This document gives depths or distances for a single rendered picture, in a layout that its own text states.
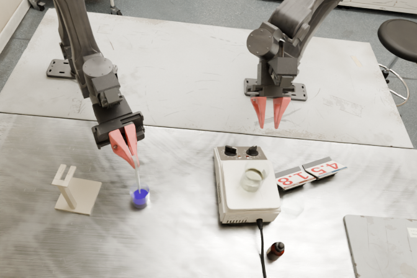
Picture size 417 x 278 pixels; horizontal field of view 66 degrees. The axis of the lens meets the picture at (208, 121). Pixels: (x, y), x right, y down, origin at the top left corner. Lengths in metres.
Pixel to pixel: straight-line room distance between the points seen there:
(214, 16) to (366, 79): 1.87
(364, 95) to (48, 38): 1.06
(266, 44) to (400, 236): 0.56
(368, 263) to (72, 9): 0.83
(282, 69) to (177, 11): 2.28
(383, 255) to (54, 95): 0.94
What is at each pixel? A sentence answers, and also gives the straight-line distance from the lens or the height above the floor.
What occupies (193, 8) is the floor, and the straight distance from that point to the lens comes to 2.96.
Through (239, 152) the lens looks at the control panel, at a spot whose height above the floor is 0.95.
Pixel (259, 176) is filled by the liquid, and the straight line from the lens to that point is 0.72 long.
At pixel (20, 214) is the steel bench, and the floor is 0.90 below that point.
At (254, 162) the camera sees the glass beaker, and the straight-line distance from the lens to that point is 0.70.
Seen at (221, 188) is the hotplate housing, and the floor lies 0.97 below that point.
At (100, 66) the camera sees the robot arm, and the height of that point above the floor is 1.18.
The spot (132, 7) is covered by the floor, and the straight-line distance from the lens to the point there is 2.93.
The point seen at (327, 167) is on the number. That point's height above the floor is 0.92.
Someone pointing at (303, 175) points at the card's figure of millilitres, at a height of 0.92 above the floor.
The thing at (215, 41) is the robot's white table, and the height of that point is 0.90.
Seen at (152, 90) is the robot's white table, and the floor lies 0.90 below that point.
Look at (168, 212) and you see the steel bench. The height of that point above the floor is 0.90.
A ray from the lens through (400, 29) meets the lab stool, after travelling 2.13.
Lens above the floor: 1.63
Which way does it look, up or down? 52 degrees down
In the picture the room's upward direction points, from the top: 10 degrees clockwise
